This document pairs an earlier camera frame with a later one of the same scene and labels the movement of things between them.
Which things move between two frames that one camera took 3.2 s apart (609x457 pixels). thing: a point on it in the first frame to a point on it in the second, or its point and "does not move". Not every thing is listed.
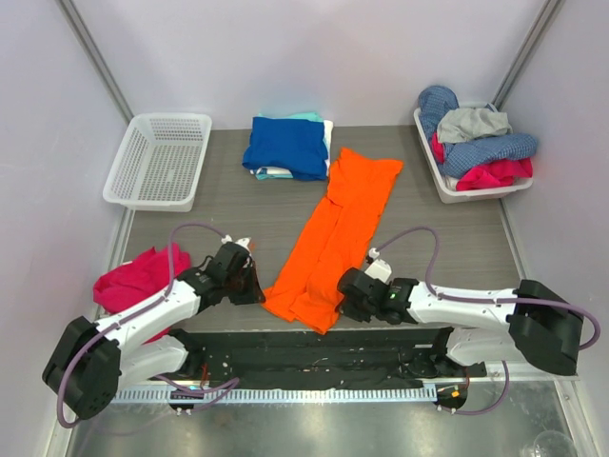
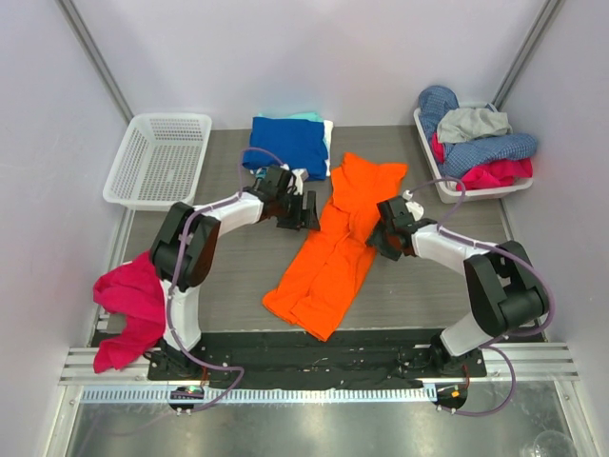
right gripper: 350,295 to 386,236
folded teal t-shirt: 314,116 does not move
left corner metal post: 90,49 does not move
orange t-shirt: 333,242 does not move
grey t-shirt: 456,124 does not move
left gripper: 250,282 to 295,209
